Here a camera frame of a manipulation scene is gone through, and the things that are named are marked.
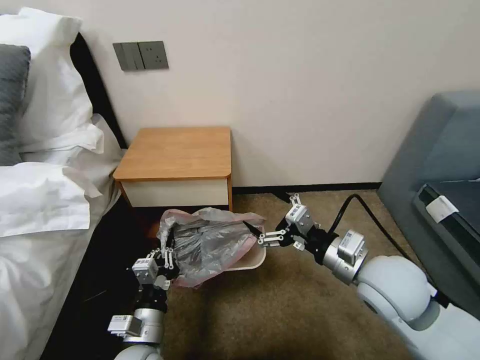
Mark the black baseboard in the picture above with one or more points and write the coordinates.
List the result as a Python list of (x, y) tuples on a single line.
[(322, 186)]

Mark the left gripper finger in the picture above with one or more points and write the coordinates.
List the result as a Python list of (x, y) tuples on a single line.
[(171, 264), (154, 254)]

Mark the black flat object white label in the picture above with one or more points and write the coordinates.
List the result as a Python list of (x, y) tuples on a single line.
[(459, 225)]

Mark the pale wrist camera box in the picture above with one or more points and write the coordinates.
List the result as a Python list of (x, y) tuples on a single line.
[(144, 270), (299, 219)]

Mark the grey wall switch plate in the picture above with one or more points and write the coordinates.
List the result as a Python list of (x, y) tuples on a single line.
[(126, 56)]

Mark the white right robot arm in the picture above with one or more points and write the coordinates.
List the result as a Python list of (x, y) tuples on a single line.
[(393, 285)]

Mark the white trash can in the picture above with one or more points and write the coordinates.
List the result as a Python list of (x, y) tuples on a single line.
[(250, 263)]

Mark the large white pillow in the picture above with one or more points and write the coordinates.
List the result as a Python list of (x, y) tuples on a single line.
[(56, 86)]

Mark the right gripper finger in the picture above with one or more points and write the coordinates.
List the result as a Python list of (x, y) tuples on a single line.
[(272, 237), (295, 202)]

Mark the translucent grey garbage bag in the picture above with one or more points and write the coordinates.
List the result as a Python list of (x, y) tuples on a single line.
[(210, 245)]

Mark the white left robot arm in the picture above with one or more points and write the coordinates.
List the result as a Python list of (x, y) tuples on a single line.
[(146, 326)]

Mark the flat white pillow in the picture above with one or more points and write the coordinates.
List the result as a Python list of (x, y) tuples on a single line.
[(78, 144)]

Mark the black bed headboard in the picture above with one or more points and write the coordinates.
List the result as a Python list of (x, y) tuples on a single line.
[(99, 86)]

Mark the grey knitted pillow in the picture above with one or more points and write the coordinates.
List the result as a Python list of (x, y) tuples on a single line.
[(11, 105)]

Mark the white duvet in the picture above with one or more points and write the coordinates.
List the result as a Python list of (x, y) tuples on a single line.
[(33, 232)]

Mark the dark bed frame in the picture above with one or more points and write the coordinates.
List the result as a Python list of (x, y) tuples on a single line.
[(101, 262)]

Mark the wooden nightstand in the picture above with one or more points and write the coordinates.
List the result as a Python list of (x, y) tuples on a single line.
[(176, 153)]

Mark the white nightstand drawer front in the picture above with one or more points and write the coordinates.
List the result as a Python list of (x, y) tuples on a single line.
[(176, 193)]

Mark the grey wall power socket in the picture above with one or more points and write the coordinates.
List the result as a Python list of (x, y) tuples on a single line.
[(153, 54)]

